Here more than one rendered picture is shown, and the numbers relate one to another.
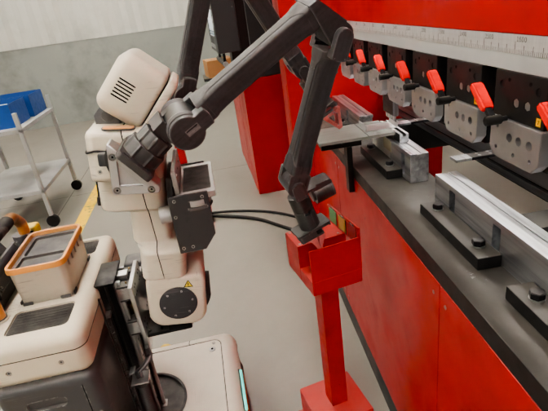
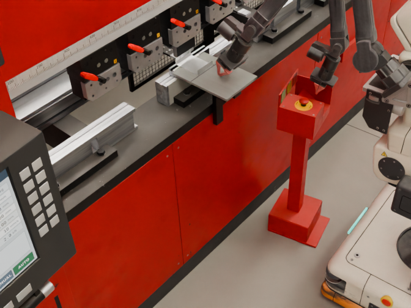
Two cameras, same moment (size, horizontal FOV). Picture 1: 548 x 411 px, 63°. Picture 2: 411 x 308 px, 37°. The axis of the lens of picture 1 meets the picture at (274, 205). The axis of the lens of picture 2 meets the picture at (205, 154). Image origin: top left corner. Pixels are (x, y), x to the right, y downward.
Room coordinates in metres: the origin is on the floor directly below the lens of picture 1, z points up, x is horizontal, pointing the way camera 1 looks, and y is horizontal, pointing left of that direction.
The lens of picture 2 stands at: (2.87, 0.99, 2.31)
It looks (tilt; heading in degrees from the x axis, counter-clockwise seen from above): 43 degrees down; 226
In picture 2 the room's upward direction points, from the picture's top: 3 degrees counter-clockwise
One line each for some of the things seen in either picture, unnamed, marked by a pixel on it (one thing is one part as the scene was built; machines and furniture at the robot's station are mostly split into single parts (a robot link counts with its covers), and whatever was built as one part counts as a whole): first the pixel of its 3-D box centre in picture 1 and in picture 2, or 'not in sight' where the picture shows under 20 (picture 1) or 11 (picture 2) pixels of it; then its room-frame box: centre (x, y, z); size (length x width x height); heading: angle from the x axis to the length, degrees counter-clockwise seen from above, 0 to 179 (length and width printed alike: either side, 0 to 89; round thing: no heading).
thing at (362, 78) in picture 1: (369, 60); (137, 41); (1.77, -0.44, 1.20); 0.15 x 0.09 x 0.17; 3
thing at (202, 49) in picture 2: (393, 130); (189, 60); (1.52, -0.45, 0.99); 0.20 x 0.03 x 0.03; 3
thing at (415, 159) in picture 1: (396, 150); (195, 70); (1.49, -0.46, 0.92); 0.39 x 0.06 x 0.10; 3
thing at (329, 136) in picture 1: (350, 132); (214, 75); (1.54, -0.30, 1.00); 0.26 x 0.18 x 0.01; 93
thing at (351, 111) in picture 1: (351, 113); (78, 151); (2.10, -0.42, 0.92); 0.50 x 0.06 x 0.10; 3
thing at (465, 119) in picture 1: (479, 97); not in sight; (0.97, -0.48, 1.20); 0.15 x 0.09 x 0.17; 3
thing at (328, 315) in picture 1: (330, 339); (298, 166); (1.19, -0.13, 0.39); 0.06 x 0.06 x 0.54; 16
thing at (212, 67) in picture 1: (219, 67); not in sight; (3.61, 0.26, 1.05); 0.30 x 0.28 x 0.14; 7
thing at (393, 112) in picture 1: (390, 105); (183, 44); (1.55, -0.45, 1.07); 0.10 x 0.02 x 0.10; 3
